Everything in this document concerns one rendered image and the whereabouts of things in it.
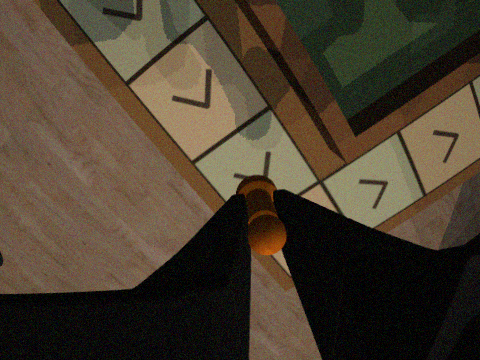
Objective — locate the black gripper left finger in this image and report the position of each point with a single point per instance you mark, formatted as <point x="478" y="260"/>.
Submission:
<point x="194" y="307"/>

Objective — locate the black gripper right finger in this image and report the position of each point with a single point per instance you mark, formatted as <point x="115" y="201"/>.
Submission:
<point x="372" y="296"/>

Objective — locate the orange pawn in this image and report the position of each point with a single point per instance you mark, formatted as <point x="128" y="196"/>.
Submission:
<point x="266" y="232"/>

